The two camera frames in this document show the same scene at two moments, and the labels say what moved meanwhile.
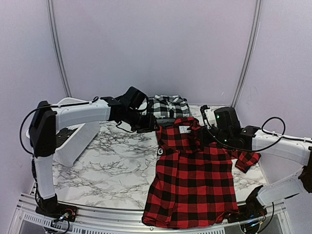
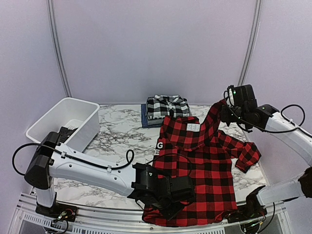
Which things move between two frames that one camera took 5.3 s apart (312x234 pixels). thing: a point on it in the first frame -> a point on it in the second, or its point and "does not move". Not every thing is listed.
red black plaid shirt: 193,186 does not move
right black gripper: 204,140 -> 225,118
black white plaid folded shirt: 168,106 does not move
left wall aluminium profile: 49,7 does not move
